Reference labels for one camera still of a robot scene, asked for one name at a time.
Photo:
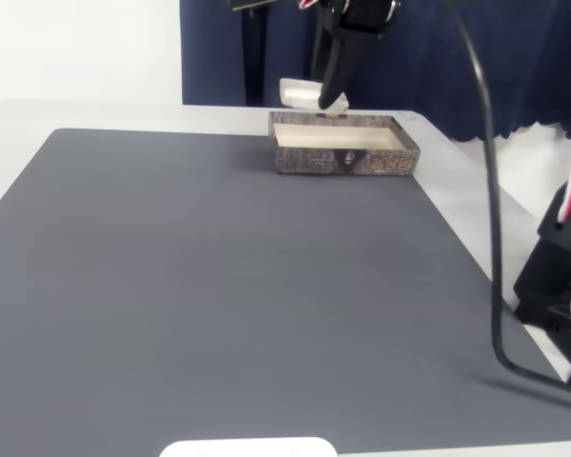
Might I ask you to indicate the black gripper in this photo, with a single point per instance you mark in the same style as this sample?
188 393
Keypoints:
344 48

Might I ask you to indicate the white eraser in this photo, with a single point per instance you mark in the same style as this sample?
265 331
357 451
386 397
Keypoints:
297 93

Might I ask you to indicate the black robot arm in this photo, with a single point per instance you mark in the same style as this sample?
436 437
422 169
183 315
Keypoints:
547 285

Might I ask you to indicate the brown patterned cardboard box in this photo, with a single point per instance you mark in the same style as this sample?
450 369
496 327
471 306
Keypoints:
314 162

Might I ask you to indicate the dark grey mat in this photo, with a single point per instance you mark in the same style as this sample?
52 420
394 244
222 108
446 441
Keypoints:
219 285

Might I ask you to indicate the white rounded device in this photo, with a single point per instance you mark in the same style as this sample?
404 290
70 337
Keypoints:
247 448

